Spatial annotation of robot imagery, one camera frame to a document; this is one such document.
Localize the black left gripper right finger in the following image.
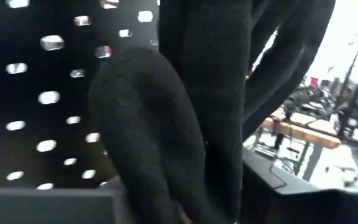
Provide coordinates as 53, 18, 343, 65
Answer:
239, 148, 358, 224

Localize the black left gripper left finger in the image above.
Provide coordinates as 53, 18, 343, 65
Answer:
0, 176, 134, 224

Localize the black work glove yellow cuff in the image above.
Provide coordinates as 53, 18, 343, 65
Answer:
88, 0, 337, 224

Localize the light wooden background table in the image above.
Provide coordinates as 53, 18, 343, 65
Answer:
259, 115, 343, 150

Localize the black perforated pegboard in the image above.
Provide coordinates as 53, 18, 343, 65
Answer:
0, 0, 162, 191

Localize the person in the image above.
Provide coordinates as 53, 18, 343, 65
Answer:
337, 88, 358, 125

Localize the black pole frame stand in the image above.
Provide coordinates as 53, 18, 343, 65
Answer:
336, 42, 358, 138

